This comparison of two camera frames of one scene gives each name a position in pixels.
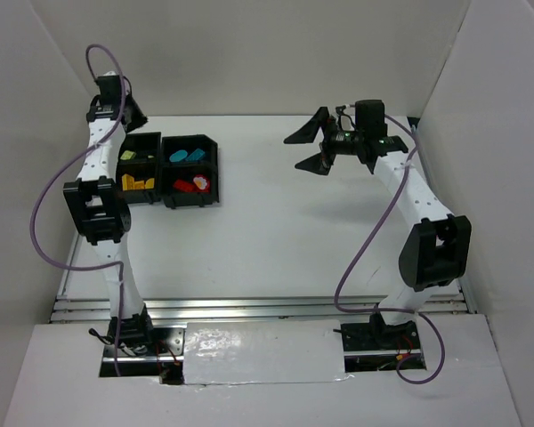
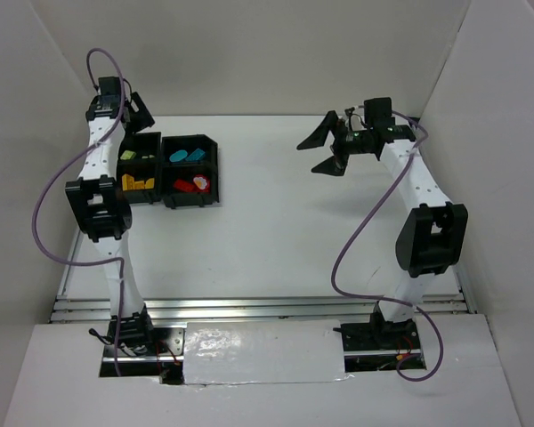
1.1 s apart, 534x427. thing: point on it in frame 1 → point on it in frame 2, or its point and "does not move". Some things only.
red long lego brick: [181, 184] does not move
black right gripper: [327, 142] → [339, 149]
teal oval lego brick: [178, 156] does not move
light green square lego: [127, 155] does not move
